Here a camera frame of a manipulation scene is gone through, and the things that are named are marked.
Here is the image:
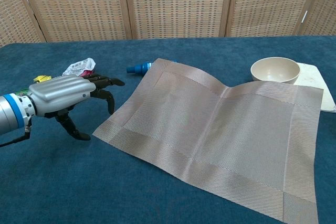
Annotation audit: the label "feather shuttlecock with green base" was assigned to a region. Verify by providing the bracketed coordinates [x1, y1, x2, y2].
[14, 75, 52, 95]

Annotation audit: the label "white round bowl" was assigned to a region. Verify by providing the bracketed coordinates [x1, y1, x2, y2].
[250, 56, 301, 86]

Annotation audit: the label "blue spray bottle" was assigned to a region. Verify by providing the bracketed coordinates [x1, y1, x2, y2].
[126, 61, 155, 76]

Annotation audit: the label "silver and pink pouch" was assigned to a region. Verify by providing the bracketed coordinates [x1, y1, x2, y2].
[62, 57, 96, 78]

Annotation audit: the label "yellow white booklet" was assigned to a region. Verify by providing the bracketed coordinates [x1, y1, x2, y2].
[293, 62, 336, 114]

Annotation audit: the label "brown woven placemat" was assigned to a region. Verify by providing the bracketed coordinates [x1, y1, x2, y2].
[93, 58, 324, 224]

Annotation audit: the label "woven bamboo folding screen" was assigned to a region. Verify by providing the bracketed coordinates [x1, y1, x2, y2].
[0, 0, 336, 44]

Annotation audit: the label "blue carpet table cover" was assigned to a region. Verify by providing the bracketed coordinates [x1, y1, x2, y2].
[0, 35, 336, 224]

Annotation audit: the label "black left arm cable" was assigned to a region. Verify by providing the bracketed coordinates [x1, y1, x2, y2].
[0, 123, 32, 148]

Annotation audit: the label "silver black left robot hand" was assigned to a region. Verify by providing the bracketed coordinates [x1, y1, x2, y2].
[27, 73, 125, 141]

